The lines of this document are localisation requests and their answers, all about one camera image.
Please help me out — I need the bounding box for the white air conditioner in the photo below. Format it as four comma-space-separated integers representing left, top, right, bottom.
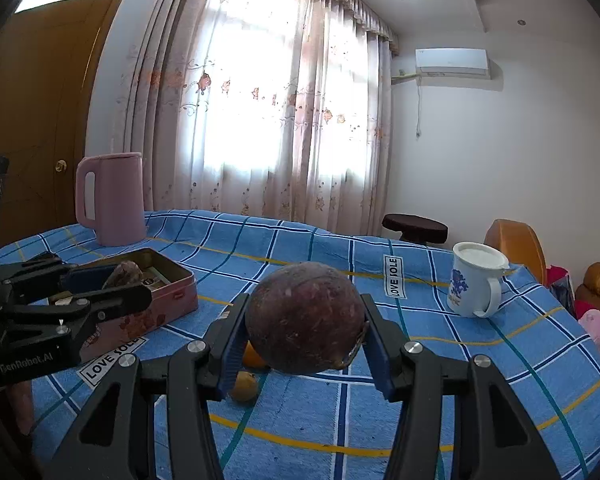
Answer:
415, 48, 491, 79

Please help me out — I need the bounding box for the orange chair back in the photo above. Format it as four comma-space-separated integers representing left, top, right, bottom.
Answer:
484, 219, 547, 285

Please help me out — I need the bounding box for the orange tangerine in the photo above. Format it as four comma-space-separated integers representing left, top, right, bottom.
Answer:
242, 342, 268, 370

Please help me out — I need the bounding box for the pink red clothes pile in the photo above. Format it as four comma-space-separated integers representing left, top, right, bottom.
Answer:
546, 266, 600, 352

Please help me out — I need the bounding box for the pink metal tin box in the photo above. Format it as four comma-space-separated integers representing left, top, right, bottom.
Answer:
48, 248, 198, 363

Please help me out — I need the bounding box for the white blue floral mug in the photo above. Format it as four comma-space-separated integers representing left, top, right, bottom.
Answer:
446, 242, 509, 318

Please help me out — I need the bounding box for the small orange fruit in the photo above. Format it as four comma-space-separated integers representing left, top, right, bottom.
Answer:
230, 370, 259, 403

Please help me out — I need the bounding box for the large purple round fruit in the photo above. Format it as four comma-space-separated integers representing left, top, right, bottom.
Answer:
245, 262, 368, 375

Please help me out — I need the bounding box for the brown shell-like fruit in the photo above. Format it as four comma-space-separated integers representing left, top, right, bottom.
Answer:
102, 260, 143, 289

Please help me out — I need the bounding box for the dark round stool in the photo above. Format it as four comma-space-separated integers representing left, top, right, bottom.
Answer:
381, 214, 449, 245

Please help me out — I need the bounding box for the brown wooden door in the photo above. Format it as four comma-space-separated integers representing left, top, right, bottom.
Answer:
0, 0, 112, 248

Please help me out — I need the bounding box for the blue checkered tablecloth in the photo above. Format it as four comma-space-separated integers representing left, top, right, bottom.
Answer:
0, 209, 600, 480

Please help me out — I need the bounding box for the floral sheer curtain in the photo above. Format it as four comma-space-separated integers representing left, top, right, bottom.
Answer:
112, 0, 396, 235

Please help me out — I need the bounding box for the pink plastic pitcher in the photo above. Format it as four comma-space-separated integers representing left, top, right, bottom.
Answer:
76, 152, 146, 246

